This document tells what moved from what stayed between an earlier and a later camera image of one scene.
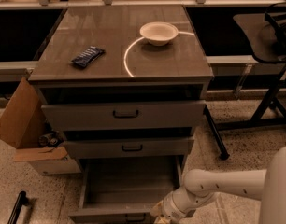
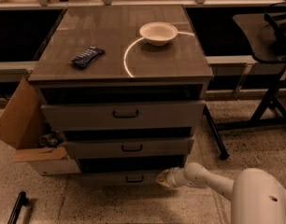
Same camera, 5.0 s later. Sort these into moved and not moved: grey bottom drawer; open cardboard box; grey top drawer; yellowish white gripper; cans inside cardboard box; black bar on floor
Moved: yellowish white gripper; grey bottom drawer
Not moved: open cardboard box; black bar on floor; cans inside cardboard box; grey top drawer
